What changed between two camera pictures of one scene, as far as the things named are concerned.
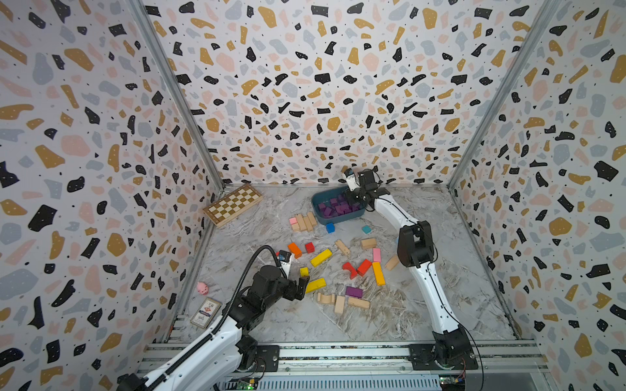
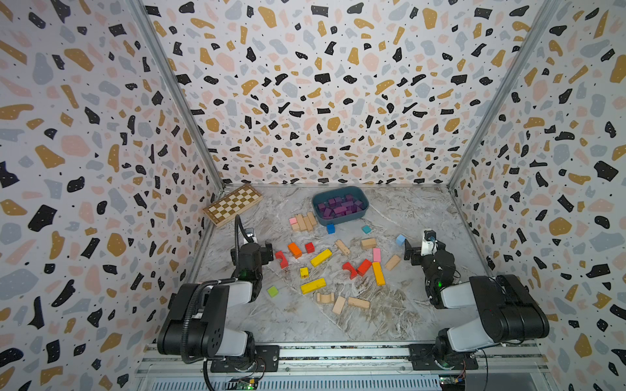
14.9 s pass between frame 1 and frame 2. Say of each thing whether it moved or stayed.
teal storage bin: stayed
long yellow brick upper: stayed
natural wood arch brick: stayed
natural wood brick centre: stayed
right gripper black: moved
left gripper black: moved
